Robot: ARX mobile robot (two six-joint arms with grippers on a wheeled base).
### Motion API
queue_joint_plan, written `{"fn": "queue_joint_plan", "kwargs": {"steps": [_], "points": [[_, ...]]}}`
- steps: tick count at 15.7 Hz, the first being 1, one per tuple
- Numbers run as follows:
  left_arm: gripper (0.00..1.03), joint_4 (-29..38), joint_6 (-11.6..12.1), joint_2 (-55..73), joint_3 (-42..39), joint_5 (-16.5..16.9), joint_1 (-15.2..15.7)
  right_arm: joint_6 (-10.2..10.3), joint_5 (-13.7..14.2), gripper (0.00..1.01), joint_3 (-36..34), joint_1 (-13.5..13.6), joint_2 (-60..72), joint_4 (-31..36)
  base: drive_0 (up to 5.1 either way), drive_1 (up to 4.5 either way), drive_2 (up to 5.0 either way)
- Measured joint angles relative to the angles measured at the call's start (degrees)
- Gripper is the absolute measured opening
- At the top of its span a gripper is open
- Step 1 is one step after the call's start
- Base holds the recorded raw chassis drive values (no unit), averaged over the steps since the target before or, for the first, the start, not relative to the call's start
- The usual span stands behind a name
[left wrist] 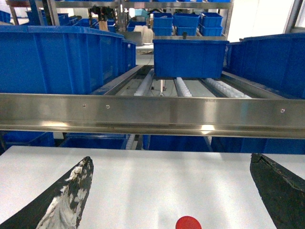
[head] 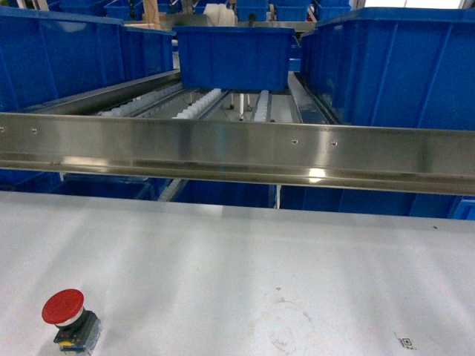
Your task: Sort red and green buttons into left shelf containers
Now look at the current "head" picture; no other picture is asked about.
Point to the white roller conveyor tracks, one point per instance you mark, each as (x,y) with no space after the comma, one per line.
(177,102)

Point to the red mushroom push button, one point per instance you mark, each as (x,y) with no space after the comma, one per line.
(78,328)

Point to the stainless steel shelf rail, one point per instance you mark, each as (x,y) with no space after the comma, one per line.
(333,156)

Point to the blue plastic bin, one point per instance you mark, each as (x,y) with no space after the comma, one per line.
(48,55)
(234,58)
(394,67)

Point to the middle blue plastic bin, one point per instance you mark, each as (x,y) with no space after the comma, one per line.
(234,58)

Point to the left blue plastic bin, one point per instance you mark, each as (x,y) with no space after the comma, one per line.
(48,55)

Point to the right blue plastic bin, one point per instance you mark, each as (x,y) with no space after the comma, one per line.
(394,67)

